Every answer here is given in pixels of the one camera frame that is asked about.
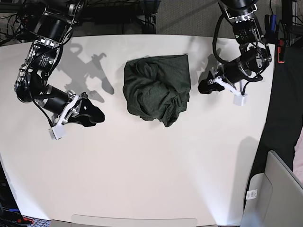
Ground white barcode label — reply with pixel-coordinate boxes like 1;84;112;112
246;189;258;200

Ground white camera mount, image-right gripper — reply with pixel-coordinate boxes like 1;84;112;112
210;76;247;106

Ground pink cloth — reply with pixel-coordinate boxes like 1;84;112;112
293;128;303;183

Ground black gripper, image-left arm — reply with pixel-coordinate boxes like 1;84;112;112
42;86;105;127

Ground blue-handled tool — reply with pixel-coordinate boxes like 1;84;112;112
269;14;276;37

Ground black aluminium frame post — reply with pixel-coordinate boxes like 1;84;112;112
139;0;157;35

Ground green long-sleeve T-shirt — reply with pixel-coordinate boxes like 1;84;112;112
123;54;191;127

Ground black box with blue label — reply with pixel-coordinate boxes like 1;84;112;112
0;166;22;227

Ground black gripper, image-right arm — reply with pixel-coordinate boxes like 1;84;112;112
198;61;249;94

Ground grey plastic bin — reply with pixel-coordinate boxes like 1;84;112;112
241;151;303;227

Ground red clamp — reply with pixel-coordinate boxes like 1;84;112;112
277;38;286;63

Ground white camera mount, image-left gripper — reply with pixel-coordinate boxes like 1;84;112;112
48;95;79;140

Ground orange-handled tool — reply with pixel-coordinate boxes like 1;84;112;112
17;218;34;225

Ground tangled black cables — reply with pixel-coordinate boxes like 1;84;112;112
0;0;38;45

